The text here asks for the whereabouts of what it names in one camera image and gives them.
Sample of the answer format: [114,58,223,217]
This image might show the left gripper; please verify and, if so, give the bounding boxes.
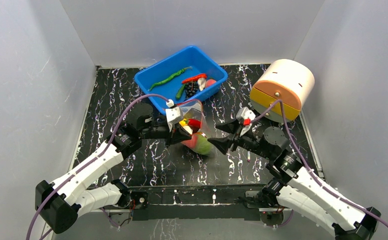
[140,122,192,148]

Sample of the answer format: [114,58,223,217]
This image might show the white toy mushroom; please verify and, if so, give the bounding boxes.
[183,125,193,135]

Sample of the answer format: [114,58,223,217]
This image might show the clear zip top bag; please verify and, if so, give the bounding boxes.
[177,99,214,156]

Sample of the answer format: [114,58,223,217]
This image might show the green toy cabbage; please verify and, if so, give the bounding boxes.
[193,133,213,155]

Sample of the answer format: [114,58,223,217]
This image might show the yellow toy mango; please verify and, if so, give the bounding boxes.
[179,119,188,127]

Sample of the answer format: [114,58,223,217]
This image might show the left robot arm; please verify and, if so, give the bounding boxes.
[35,103,192,234]

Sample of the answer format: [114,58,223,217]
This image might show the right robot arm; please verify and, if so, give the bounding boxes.
[208,120,381,240]

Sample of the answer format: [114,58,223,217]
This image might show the green toy cucumber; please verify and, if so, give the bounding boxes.
[175,83,186,100]

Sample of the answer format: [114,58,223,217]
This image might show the dark toy grapes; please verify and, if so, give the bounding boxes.
[184,81,199,99]

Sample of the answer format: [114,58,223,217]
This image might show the pink toy peach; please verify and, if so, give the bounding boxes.
[205,79,216,88]

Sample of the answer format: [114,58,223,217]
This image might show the white toy garlic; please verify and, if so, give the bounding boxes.
[197,77,207,91]

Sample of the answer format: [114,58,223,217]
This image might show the blue plastic bin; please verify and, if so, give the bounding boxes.
[134,45,228,104]

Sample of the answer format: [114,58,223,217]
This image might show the green toy bean pod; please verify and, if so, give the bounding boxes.
[149,66,192,91]

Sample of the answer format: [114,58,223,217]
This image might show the round drawer box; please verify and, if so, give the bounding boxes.
[250,59,315,122]

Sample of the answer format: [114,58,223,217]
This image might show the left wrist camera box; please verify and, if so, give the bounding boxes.
[165,106,183,132]

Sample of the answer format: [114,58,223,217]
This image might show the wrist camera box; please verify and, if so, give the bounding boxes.
[165,106,183,132]
[236,107,256,137]

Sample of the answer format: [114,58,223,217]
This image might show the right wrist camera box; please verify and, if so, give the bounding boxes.
[236,107,256,137]

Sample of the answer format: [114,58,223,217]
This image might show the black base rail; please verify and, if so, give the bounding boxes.
[81,183,314,223]

